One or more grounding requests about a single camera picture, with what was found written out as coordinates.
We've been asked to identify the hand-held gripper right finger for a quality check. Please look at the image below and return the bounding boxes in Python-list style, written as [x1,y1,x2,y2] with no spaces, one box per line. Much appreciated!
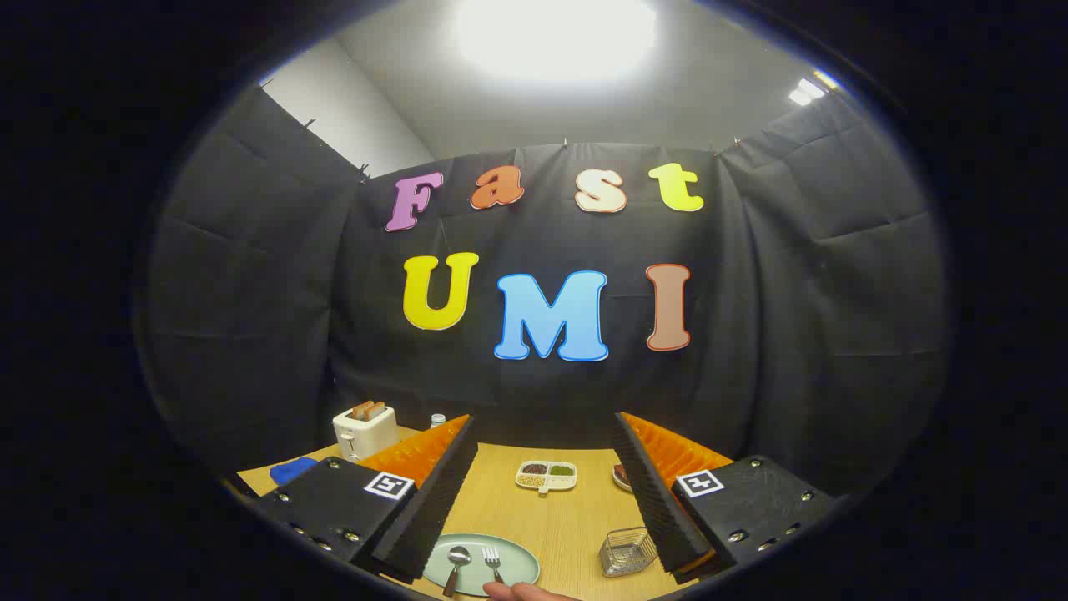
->
[613,412,838,585]

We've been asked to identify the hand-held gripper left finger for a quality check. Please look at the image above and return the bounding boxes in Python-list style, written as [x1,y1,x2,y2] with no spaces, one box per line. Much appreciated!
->
[250,415,479,583]

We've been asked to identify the spoon with wooden handle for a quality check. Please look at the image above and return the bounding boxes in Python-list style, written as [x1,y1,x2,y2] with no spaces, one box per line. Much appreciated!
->
[442,546,472,597]

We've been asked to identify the white toaster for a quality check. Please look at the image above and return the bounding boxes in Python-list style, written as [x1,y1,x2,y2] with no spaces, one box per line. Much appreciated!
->
[332,405,400,462]

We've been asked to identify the pale green plate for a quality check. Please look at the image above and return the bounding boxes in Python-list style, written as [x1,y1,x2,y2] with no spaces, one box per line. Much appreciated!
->
[421,533,541,598]

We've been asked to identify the white sectioned dish with beans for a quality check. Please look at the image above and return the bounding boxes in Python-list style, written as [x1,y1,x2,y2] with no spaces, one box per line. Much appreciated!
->
[515,461,578,497]

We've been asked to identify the blue folded cloth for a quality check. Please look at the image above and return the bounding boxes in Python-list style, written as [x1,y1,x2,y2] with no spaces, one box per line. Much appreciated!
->
[270,457,320,487]

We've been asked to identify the large ceiling light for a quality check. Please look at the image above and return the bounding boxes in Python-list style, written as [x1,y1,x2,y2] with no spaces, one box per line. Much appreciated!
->
[455,0,660,84]

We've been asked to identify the metal wire basket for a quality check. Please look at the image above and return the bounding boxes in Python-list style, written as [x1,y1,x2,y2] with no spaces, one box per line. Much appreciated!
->
[599,528,660,578]

